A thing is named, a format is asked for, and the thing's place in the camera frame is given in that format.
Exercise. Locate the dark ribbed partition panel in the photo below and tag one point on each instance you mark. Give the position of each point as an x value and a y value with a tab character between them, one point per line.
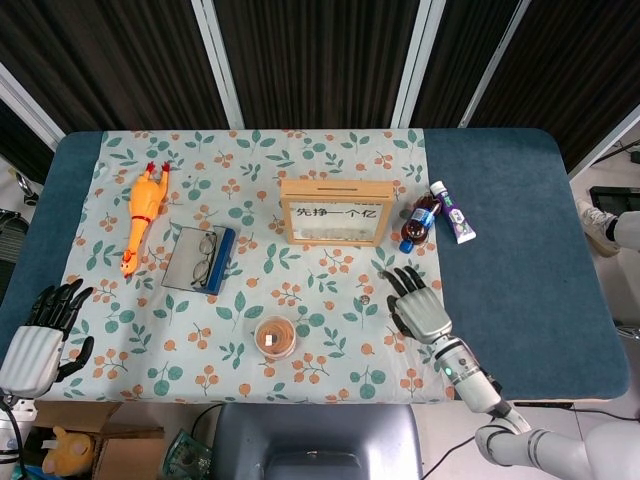
110	60
575	60
320	60
460	50
20	150

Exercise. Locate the black flat floor device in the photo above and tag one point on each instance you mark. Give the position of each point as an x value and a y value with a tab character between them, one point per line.
612	197

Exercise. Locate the grey office chair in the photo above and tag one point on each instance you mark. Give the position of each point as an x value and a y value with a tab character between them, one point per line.
10	235

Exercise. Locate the yellow rubber chicken toy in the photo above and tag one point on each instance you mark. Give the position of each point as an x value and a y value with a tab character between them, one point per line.
145	200

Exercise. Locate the chrome metal frame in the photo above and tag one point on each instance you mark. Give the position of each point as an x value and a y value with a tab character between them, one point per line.
25	185

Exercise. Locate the person's lower leg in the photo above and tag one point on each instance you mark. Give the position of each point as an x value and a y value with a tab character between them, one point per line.
627	230

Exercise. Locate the open blue glasses case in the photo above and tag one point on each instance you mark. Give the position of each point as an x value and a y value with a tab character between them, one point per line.
225	255

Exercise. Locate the purple and white toothpaste tube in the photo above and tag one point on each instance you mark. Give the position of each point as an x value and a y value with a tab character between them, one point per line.
457	217

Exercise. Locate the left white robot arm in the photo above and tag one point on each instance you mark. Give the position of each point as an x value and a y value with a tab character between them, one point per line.
7	430

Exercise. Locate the floral leaf print tablecloth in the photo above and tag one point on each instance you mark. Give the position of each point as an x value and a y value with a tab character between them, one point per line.
250	270

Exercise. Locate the green plastic packet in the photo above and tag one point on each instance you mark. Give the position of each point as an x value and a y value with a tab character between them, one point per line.
187	457

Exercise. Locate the wooden framed money box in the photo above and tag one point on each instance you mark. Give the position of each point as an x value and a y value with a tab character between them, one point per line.
335	189

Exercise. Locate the small cola bottle blue label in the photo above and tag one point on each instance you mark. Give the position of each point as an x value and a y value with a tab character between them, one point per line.
419	222

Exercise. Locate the pile of silver coins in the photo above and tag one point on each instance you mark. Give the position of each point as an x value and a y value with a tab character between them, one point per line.
335	234

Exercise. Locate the white sneaker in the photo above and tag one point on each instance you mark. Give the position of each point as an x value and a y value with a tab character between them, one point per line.
597	227

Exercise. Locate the grey robot torso housing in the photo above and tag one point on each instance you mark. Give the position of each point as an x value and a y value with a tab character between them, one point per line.
320	430

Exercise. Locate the clear jar of rubber bands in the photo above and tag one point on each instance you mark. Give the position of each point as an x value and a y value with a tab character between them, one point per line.
275	337

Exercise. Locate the black rimmed eyeglasses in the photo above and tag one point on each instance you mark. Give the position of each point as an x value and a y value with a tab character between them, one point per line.
206	245

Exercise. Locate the white partition frame post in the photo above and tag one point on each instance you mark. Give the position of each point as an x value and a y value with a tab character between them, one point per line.
415	65
607	142
217	65
492	62
30	107

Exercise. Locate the brown cardboard box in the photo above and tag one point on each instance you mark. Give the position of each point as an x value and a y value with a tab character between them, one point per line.
132	450

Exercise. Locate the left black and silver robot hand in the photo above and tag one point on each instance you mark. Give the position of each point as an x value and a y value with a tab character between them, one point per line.
30	360

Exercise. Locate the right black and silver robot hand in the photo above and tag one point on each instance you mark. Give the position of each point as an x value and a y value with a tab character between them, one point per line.
425	315

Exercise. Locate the yellow plush toy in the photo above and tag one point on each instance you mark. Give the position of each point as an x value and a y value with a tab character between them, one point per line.
70	447

